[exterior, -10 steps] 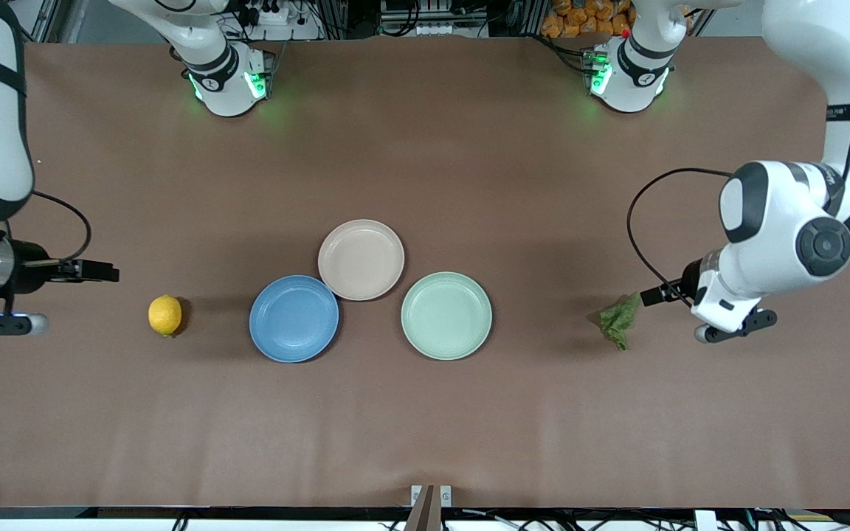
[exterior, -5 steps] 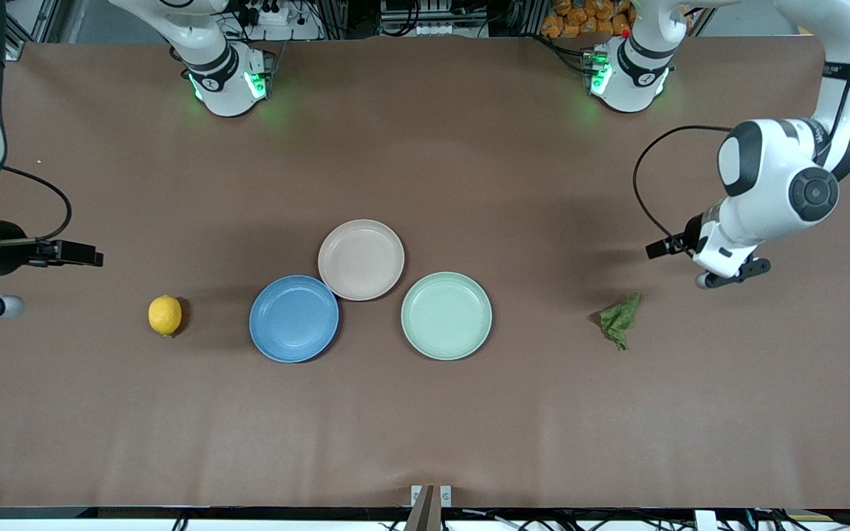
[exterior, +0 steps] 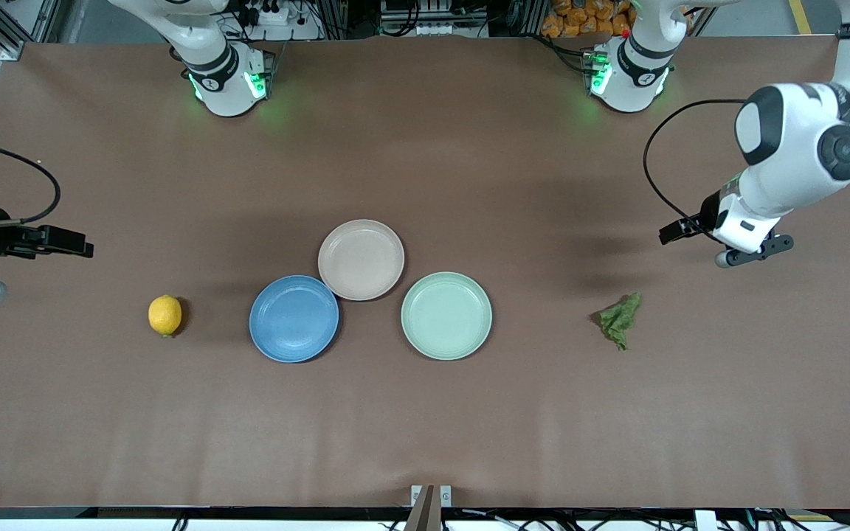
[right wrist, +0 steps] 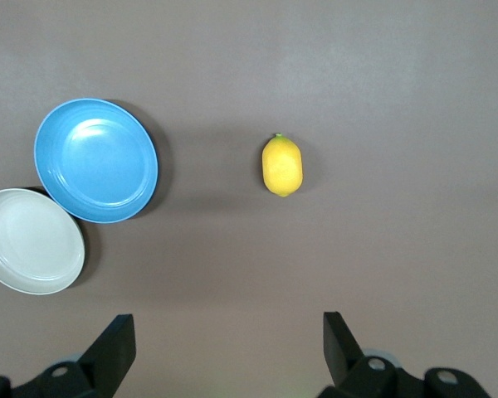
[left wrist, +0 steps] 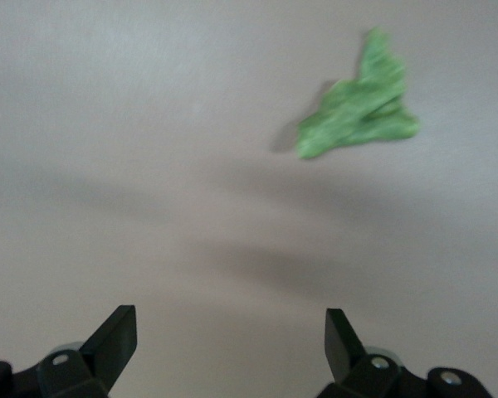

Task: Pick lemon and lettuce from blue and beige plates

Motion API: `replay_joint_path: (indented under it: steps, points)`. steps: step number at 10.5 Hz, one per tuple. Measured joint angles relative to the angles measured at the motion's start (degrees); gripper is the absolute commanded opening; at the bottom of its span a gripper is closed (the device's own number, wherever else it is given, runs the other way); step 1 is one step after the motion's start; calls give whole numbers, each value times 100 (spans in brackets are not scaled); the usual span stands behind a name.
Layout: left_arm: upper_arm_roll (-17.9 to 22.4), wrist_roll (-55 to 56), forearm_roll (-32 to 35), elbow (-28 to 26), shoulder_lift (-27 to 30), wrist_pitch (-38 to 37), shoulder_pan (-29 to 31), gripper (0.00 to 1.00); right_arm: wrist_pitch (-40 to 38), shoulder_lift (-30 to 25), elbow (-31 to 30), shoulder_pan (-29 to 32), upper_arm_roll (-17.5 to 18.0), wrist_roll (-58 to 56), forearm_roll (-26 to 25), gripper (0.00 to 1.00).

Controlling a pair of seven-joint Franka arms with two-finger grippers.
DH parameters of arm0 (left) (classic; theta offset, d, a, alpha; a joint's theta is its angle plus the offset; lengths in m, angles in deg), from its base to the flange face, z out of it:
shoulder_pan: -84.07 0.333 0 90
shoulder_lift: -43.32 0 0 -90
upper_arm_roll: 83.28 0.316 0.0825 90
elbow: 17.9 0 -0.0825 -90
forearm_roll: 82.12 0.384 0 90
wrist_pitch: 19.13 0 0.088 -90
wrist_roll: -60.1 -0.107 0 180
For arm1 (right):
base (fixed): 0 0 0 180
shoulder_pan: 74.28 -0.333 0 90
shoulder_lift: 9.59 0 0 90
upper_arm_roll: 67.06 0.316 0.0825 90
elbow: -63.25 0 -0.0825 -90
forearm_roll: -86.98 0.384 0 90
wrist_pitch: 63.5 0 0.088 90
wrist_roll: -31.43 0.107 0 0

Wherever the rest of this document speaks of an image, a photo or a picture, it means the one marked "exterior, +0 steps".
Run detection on green lettuce leaf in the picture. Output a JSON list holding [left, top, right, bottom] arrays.
[[591, 292, 643, 352]]

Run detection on yellow lemon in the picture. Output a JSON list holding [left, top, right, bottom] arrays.
[[148, 294, 183, 339]]

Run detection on brown table mat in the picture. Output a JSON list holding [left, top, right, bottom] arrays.
[[0, 35, 850, 510]]

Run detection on bag of orange items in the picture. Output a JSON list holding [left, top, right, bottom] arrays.
[[541, 0, 636, 39]]

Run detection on pale green plate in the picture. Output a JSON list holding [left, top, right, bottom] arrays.
[[401, 271, 493, 361]]

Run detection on blue plate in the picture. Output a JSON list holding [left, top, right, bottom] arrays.
[[249, 275, 340, 364]]

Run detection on beige plate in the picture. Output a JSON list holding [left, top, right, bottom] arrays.
[[317, 219, 406, 302]]

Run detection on white power strip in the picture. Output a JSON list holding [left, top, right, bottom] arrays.
[[237, 0, 294, 27]]

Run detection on aluminium frame profile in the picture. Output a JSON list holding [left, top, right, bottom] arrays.
[[0, 0, 64, 61]]

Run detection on metal bracket with bar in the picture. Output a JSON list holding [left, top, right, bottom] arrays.
[[410, 484, 453, 531]]

